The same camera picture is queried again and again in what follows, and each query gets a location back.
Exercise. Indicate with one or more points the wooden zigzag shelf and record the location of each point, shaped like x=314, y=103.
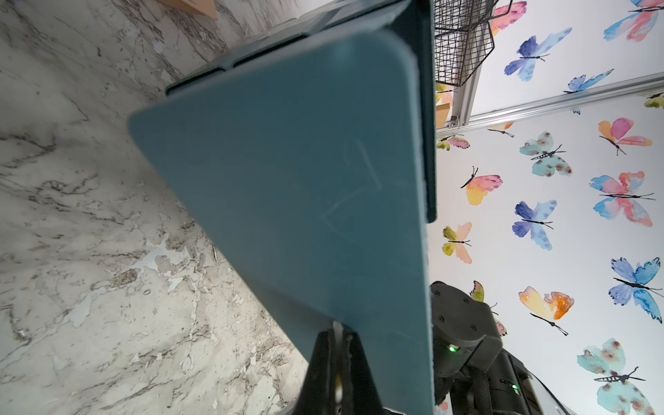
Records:
x=204, y=8

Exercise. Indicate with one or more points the teal top drawer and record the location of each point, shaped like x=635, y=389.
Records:
x=305, y=168

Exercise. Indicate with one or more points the teal drawer cabinet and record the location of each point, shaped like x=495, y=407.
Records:
x=411, y=21

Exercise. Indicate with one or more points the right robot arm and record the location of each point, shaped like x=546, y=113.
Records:
x=473, y=373

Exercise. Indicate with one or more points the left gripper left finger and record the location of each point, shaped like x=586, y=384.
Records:
x=318, y=395

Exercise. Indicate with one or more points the black wire wall basket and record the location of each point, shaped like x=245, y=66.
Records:
x=463, y=38

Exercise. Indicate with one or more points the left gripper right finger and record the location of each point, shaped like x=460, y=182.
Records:
x=359, y=394

